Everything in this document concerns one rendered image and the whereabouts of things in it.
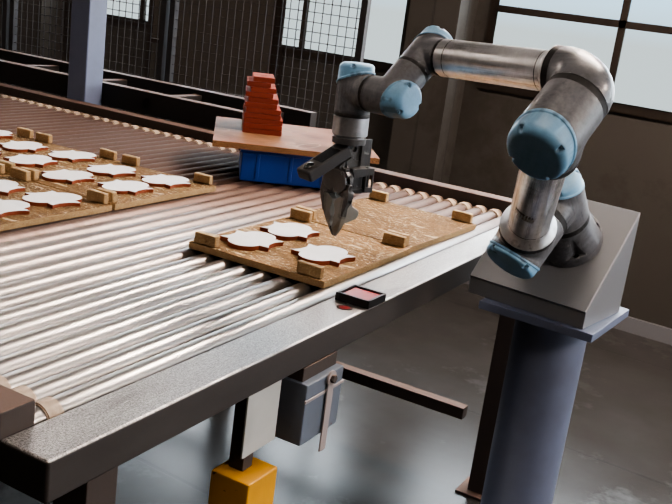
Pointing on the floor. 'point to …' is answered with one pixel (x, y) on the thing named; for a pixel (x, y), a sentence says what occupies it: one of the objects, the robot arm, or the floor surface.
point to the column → (535, 404)
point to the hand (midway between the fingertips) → (331, 229)
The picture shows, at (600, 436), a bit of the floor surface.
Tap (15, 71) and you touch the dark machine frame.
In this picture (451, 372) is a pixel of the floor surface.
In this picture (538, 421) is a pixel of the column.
